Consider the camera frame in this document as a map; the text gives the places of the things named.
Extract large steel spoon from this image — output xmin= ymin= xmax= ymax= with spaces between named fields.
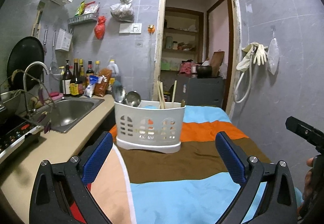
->
xmin=112 ymin=80 xmax=126 ymax=103

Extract white utensil holder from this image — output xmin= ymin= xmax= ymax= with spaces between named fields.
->
xmin=114 ymin=100 xmax=186 ymax=154

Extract steel ladle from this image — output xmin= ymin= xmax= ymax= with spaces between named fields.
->
xmin=125 ymin=91 xmax=141 ymax=107

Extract wooden chopstick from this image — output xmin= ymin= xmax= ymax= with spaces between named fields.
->
xmin=171 ymin=80 xmax=177 ymax=108
xmin=157 ymin=81 xmax=165 ymax=109

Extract right hand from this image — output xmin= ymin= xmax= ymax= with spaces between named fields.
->
xmin=303 ymin=157 xmax=314 ymax=201

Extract black induction cooker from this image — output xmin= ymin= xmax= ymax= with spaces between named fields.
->
xmin=1 ymin=112 xmax=43 ymax=164

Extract steel sink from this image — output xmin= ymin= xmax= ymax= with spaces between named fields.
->
xmin=30 ymin=97 xmax=104 ymax=133

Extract striped colourful cloth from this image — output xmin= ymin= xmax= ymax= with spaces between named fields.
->
xmin=68 ymin=104 xmax=303 ymax=224

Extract clear plastic bag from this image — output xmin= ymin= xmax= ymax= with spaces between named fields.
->
xmin=268 ymin=29 xmax=279 ymax=75

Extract white rubber glove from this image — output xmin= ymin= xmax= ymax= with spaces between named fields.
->
xmin=253 ymin=43 xmax=268 ymax=66

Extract grey cabinet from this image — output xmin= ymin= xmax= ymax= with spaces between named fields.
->
xmin=175 ymin=75 xmax=224 ymax=108

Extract orange snack packet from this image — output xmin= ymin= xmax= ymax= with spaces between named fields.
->
xmin=94 ymin=68 xmax=112 ymax=97

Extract dark soy sauce bottle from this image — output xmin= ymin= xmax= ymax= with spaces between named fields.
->
xmin=70 ymin=58 xmax=83 ymax=97

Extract wooden cutting board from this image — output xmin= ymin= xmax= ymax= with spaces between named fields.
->
xmin=210 ymin=51 xmax=225 ymax=78

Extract dark bowl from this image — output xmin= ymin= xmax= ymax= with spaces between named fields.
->
xmin=196 ymin=65 xmax=213 ymax=79

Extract steel strainer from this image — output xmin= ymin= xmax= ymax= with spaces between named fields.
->
xmin=49 ymin=31 xmax=61 ymax=81

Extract steel faucet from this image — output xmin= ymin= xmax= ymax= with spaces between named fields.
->
xmin=22 ymin=61 xmax=49 ymax=115

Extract black wok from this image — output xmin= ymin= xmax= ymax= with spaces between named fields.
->
xmin=7 ymin=36 xmax=45 ymax=91

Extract pink cloth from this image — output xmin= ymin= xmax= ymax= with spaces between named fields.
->
xmin=179 ymin=61 xmax=197 ymax=75

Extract white hanging box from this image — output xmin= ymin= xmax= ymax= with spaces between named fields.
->
xmin=55 ymin=29 xmax=72 ymax=52

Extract green box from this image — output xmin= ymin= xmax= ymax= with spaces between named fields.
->
xmin=160 ymin=62 xmax=170 ymax=71

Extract red plastic bag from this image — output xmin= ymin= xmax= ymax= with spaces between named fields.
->
xmin=94 ymin=16 xmax=106 ymax=40

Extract grey hanging bag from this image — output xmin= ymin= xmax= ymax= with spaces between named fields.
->
xmin=110 ymin=0 xmax=134 ymax=23

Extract white hose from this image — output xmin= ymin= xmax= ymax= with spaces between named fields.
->
xmin=233 ymin=47 xmax=255 ymax=105

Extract white wall socket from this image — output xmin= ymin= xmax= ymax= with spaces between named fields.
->
xmin=119 ymin=23 xmax=142 ymax=34

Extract grey wall shelf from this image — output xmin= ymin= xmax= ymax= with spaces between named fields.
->
xmin=68 ymin=12 xmax=99 ymax=26

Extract orange wall hook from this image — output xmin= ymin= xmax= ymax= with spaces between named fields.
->
xmin=148 ymin=24 xmax=155 ymax=34

